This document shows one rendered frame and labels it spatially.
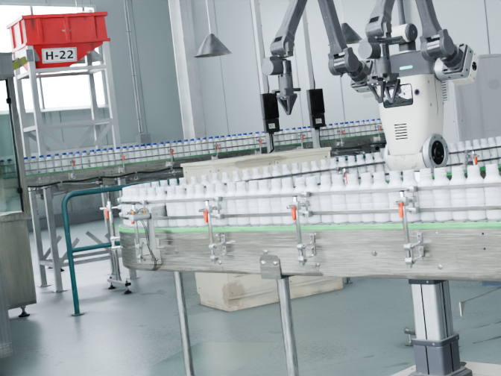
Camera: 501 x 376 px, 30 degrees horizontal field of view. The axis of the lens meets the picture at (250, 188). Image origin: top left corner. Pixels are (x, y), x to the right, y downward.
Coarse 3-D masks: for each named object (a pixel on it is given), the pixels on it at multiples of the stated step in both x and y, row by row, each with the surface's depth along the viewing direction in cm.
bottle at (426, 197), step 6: (420, 174) 297; (426, 174) 296; (420, 180) 297; (426, 180) 296; (432, 180) 297; (420, 186) 296; (420, 192) 297; (426, 192) 295; (420, 198) 297; (426, 198) 296; (432, 198) 296; (420, 204) 297; (426, 204) 296; (432, 204) 296; (420, 216) 298; (426, 216) 296; (432, 216) 296
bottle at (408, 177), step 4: (404, 172) 301; (408, 172) 300; (412, 172) 300; (404, 176) 301; (408, 176) 300; (412, 176) 300; (404, 180) 301; (408, 180) 300; (412, 180) 300; (404, 184) 300; (408, 184) 299; (412, 184) 299; (416, 184) 299; (416, 192) 299; (408, 196) 300; (416, 204) 299; (408, 216) 300; (412, 216) 299; (416, 216) 299; (408, 220) 300; (412, 220) 300; (416, 220) 300; (420, 220) 301
